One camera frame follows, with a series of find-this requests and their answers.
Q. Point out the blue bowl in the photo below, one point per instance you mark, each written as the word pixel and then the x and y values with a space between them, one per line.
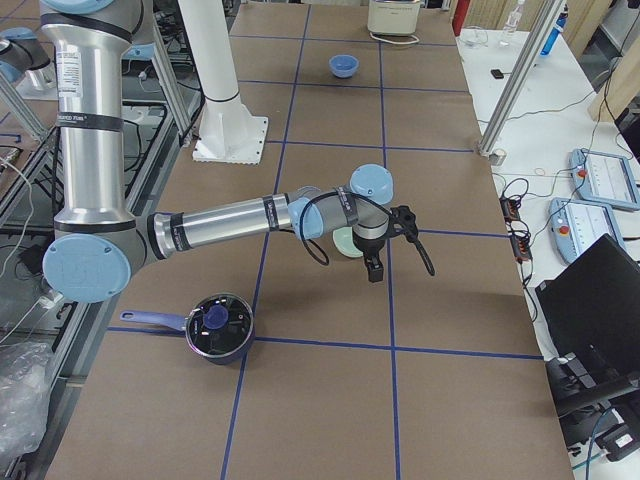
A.
pixel 343 66

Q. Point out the blue teach pendant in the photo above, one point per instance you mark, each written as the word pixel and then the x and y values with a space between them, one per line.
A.
pixel 604 177
pixel 576 225

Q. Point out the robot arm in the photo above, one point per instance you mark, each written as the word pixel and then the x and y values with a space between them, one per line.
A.
pixel 22 55
pixel 99 244

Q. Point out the blue teach pendant far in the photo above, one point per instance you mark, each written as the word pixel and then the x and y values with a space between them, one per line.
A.
pixel 604 177

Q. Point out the black laptop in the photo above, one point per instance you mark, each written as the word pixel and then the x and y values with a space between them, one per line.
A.
pixel 594 303

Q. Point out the clear plastic bag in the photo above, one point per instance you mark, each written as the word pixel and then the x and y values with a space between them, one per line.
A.
pixel 26 376

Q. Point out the white chrome toaster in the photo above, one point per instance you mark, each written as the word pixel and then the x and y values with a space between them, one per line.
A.
pixel 393 17

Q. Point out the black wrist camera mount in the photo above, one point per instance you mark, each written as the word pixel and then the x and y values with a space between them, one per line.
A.
pixel 403 222

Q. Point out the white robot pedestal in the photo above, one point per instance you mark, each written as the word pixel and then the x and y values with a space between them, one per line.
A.
pixel 228 132

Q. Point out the aluminium frame post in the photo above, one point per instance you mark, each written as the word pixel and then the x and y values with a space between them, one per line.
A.
pixel 544 23

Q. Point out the green bowl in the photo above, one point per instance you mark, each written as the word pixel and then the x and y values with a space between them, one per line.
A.
pixel 344 243

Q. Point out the orange black adapter strip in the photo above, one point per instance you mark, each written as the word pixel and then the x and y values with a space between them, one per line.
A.
pixel 518 231

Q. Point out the blue teach pendant near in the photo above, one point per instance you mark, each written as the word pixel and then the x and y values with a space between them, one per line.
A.
pixel 576 225

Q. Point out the dark blue lidded saucepan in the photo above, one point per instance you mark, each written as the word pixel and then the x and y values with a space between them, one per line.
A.
pixel 219 328

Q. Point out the blue water bottle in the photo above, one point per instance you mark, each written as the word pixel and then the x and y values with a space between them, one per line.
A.
pixel 556 31

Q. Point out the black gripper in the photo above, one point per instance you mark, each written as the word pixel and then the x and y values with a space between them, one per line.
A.
pixel 368 247

